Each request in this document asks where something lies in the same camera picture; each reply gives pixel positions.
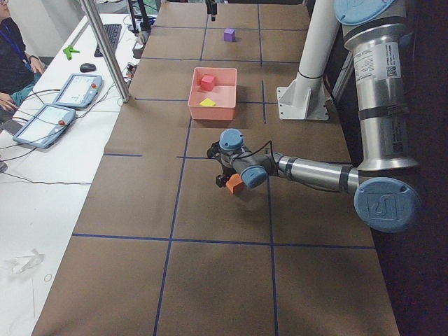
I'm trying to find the yellow foam block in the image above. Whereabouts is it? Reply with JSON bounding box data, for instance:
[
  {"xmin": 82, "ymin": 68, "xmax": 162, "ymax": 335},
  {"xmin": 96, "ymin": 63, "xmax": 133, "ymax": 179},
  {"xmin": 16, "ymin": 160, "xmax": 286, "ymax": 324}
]
[{"xmin": 199, "ymin": 98, "xmax": 216, "ymax": 107}]

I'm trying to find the teach pendant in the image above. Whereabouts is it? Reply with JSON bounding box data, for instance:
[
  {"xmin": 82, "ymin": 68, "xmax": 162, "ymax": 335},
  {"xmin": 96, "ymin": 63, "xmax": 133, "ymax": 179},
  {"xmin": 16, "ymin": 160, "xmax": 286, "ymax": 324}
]
[
  {"xmin": 13, "ymin": 104, "xmax": 76, "ymax": 149},
  {"xmin": 53, "ymin": 73, "xmax": 103, "ymax": 109}
]

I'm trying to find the red foam block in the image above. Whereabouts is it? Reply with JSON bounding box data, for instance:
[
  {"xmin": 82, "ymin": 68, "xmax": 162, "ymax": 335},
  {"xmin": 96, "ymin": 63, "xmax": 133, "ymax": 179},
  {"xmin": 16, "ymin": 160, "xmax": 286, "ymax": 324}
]
[{"xmin": 200, "ymin": 74, "xmax": 216, "ymax": 91}]

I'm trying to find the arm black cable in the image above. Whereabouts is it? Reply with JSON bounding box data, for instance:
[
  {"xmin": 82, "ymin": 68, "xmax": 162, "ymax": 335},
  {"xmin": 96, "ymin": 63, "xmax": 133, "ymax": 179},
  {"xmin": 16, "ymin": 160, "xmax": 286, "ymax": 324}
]
[{"xmin": 230, "ymin": 140, "xmax": 354, "ymax": 192}]

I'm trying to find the upper teach pendant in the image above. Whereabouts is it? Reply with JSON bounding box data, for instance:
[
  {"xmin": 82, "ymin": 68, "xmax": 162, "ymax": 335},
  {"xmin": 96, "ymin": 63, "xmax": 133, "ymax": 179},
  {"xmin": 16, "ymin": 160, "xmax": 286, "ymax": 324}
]
[{"xmin": 53, "ymin": 73, "xmax": 103, "ymax": 109}]

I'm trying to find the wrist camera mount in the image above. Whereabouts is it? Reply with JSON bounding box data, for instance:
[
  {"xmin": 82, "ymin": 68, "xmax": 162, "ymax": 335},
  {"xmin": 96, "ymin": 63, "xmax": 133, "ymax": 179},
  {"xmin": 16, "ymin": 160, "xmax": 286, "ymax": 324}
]
[{"xmin": 206, "ymin": 142, "xmax": 221, "ymax": 162}]

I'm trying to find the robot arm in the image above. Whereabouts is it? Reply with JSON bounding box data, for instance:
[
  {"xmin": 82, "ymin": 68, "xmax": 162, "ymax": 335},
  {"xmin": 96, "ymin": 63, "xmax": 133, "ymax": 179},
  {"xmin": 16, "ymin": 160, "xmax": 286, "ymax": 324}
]
[{"xmin": 206, "ymin": 1, "xmax": 423, "ymax": 233}]

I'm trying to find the pink plastic bin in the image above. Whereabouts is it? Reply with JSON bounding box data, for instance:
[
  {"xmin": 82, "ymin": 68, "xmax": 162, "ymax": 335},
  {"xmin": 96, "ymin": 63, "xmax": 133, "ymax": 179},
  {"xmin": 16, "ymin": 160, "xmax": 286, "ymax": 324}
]
[{"xmin": 188, "ymin": 67, "xmax": 237, "ymax": 121}]

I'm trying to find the green plastic clamp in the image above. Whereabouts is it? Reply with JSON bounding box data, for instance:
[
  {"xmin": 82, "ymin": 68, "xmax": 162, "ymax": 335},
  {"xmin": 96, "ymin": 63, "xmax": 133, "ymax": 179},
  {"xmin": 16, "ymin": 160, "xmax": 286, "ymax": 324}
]
[{"xmin": 63, "ymin": 45, "xmax": 80, "ymax": 60}]

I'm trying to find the black keyboard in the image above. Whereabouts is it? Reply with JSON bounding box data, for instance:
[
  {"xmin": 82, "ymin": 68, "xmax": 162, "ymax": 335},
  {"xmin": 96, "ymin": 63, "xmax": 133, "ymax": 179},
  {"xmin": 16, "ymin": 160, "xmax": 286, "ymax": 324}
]
[{"xmin": 103, "ymin": 24, "xmax": 122, "ymax": 53}]

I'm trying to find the lower teach pendant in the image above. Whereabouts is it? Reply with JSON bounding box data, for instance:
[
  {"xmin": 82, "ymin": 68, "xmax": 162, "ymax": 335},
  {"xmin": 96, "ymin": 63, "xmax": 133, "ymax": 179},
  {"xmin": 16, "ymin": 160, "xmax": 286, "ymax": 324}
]
[{"xmin": 13, "ymin": 104, "xmax": 76, "ymax": 149}]

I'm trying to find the aluminium frame post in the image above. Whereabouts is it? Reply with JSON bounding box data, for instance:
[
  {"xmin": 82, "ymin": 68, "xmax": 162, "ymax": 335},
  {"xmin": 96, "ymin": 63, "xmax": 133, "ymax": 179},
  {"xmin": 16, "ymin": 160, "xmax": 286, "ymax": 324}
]
[{"xmin": 80, "ymin": 0, "xmax": 130, "ymax": 103}]

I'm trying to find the black computer mouse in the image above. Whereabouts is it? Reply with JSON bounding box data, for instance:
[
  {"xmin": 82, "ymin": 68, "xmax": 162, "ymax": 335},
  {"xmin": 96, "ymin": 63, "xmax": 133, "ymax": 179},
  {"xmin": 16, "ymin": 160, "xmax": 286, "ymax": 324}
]
[{"xmin": 79, "ymin": 63, "xmax": 97, "ymax": 73}]

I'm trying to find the seated person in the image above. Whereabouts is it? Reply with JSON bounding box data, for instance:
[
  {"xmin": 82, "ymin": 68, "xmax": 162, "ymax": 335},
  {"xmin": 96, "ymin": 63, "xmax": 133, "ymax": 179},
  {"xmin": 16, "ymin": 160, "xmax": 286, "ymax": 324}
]
[{"xmin": 0, "ymin": 1, "xmax": 45, "ymax": 122}]

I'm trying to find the orange foam block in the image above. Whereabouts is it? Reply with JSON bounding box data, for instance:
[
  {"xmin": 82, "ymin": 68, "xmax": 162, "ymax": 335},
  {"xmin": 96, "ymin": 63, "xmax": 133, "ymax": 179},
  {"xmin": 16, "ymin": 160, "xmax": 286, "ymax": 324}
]
[{"xmin": 225, "ymin": 174, "xmax": 245, "ymax": 195}]

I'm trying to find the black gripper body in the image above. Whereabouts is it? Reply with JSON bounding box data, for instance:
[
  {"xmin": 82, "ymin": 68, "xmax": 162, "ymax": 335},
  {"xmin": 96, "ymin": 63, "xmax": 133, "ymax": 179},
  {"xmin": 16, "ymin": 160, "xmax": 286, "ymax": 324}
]
[{"xmin": 221, "ymin": 163, "xmax": 237, "ymax": 177}]

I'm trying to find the purple foam block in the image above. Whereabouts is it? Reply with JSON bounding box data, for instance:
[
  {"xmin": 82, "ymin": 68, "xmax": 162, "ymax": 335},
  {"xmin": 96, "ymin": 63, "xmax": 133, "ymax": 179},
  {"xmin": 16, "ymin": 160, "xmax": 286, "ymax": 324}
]
[{"xmin": 223, "ymin": 28, "xmax": 235, "ymax": 42}]

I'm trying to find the white mounting column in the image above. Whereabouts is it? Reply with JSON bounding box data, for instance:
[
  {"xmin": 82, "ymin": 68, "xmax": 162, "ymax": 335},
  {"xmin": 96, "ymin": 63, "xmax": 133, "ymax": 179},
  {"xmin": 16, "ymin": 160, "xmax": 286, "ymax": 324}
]
[{"xmin": 276, "ymin": 0, "xmax": 342, "ymax": 121}]

